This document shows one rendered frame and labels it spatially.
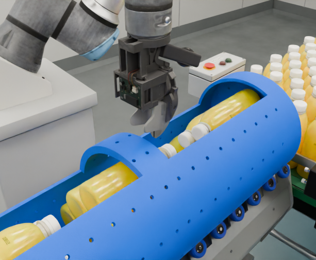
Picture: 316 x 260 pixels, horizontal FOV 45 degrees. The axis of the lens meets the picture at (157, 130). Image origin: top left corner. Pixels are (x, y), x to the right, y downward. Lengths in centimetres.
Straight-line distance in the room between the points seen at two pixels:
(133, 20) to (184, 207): 33
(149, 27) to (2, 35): 54
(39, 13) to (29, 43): 8
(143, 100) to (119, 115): 256
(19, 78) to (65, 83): 16
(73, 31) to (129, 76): 45
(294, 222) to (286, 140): 147
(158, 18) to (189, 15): 423
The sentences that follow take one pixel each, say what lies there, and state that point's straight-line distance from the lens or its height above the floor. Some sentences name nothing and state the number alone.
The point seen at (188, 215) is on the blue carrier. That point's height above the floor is 114.
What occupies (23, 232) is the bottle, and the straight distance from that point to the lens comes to 64.
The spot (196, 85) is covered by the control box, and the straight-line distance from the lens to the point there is 134.
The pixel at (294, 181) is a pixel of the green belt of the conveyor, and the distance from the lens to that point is 122.
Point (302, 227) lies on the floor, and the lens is 237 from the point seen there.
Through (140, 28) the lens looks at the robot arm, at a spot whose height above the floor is 146.
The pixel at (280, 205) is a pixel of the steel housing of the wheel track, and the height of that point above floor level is 87.
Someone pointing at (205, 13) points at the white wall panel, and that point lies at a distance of 502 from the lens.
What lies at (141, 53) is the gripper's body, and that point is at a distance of 62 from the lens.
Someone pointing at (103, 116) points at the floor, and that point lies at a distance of 318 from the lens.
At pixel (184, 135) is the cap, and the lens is 92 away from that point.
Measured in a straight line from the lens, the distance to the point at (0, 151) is 104.
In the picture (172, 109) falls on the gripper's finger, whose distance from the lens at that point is 68.
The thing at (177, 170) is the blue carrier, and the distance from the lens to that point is 70.
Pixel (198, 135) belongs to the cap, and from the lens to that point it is 87.
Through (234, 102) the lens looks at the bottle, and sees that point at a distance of 94.
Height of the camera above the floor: 165
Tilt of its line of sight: 34 degrees down
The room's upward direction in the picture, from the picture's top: straight up
